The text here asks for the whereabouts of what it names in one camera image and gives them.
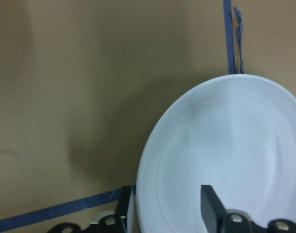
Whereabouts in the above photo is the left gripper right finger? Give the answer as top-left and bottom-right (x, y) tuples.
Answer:
(200, 185), (226, 233)

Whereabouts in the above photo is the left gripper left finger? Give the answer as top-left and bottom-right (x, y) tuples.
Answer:
(114, 185), (132, 233)

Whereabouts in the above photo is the blue plate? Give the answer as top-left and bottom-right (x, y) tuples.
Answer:
(136, 74), (296, 233)

